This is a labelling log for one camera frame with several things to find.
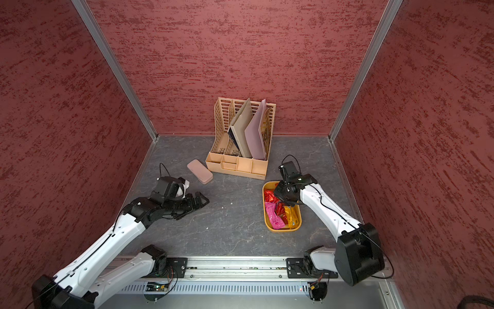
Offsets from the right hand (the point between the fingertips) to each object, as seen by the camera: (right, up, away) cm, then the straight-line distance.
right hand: (277, 199), depth 83 cm
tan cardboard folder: (-17, +34, +5) cm, 38 cm away
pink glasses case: (-40, +10, +19) cm, 45 cm away
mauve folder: (-11, +30, +10) cm, 34 cm away
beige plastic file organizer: (-27, +20, +17) cm, 37 cm away
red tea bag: (+2, -5, 0) cm, 6 cm away
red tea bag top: (-3, 0, +4) cm, 5 cm away
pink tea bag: (0, -10, -2) cm, 10 cm away
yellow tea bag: (+7, -7, -3) cm, 10 cm away
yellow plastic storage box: (-1, +5, +10) cm, 11 cm away
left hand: (-32, -3, -7) cm, 33 cm away
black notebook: (-21, +29, +6) cm, 37 cm away
